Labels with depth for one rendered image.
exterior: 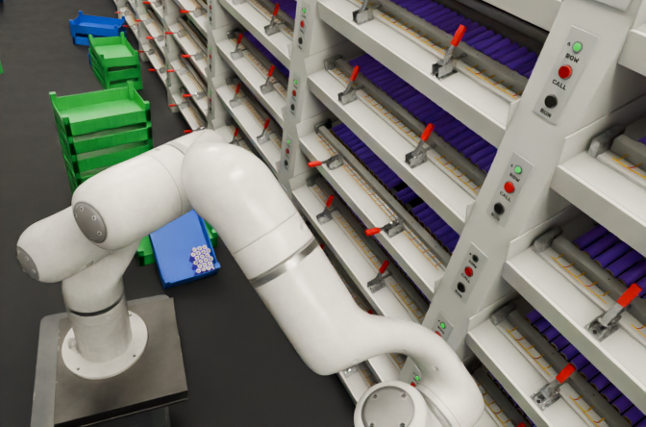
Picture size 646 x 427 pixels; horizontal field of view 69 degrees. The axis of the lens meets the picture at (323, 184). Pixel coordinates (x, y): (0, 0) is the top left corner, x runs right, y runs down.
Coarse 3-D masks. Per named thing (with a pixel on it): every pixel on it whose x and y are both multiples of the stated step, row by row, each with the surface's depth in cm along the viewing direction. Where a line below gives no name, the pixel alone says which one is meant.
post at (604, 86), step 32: (576, 0) 59; (608, 32) 57; (544, 64) 64; (608, 64) 57; (576, 96) 61; (608, 96) 62; (512, 128) 71; (544, 128) 66; (576, 128) 62; (544, 160) 67; (480, 192) 79; (544, 192) 70; (480, 224) 81; (512, 224) 75; (448, 288) 91; (480, 288) 84; (512, 288) 87
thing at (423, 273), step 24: (312, 120) 133; (336, 120) 138; (312, 144) 132; (336, 168) 124; (360, 192) 117; (360, 216) 115; (384, 216) 111; (384, 240) 108; (408, 240) 105; (408, 264) 101; (432, 264) 100; (432, 288) 96
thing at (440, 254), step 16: (320, 128) 132; (336, 144) 127; (352, 160) 122; (352, 176) 120; (368, 176) 117; (384, 192) 113; (400, 208) 109; (416, 224) 105; (432, 240) 101; (448, 256) 98
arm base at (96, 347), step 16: (80, 320) 100; (96, 320) 101; (112, 320) 104; (128, 320) 111; (80, 336) 104; (96, 336) 104; (112, 336) 106; (128, 336) 112; (144, 336) 117; (64, 352) 111; (80, 352) 110; (96, 352) 107; (112, 352) 109; (128, 352) 113; (80, 368) 108; (96, 368) 109; (112, 368) 109
